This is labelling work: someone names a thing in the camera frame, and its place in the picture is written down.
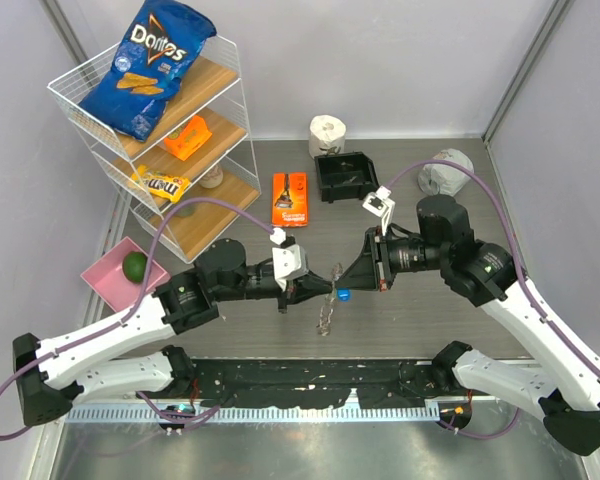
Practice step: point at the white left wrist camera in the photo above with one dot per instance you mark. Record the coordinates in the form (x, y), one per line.
(290, 260)

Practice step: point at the white wire wooden shelf rack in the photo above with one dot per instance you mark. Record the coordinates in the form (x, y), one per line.
(199, 158)

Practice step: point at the green lime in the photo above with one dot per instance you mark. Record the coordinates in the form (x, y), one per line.
(134, 266)

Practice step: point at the yellow M&M candy bag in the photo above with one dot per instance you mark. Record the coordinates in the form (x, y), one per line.
(160, 184)

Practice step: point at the white toilet paper roll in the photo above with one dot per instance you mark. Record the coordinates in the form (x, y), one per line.
(327, 136)

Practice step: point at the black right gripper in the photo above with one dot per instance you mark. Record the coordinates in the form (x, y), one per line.
(373, 269)

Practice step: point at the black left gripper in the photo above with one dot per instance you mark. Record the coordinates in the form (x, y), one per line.
(302, 289)

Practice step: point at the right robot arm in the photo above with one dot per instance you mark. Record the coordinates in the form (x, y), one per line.
(565, 394)

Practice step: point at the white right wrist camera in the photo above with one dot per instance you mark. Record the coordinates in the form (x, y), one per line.
(381, 205)

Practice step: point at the orange razor box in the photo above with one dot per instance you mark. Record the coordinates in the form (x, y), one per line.
(290, 207)

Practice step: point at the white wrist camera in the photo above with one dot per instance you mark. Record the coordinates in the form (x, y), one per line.
(381, 205)
(290, 260)

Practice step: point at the black plastic storage bin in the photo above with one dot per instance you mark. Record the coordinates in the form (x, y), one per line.
(330, 194)

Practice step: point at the orange snack box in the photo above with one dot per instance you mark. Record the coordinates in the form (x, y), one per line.
(185, 140)

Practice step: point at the blue tag key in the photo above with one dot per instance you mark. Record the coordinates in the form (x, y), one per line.
(344, 295)

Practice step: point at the blue Doritos chip bag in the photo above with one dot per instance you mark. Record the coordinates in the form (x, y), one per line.
(160, 46)

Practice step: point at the keys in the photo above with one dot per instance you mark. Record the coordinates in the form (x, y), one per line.
(346, 173)

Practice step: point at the pink plastic tray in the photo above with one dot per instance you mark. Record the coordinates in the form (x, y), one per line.
(107, 279)

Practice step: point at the grey wrapped paper bundle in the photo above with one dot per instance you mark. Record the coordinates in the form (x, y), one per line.
(442, 179)

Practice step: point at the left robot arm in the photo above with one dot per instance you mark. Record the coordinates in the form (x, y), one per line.
(61, 372)

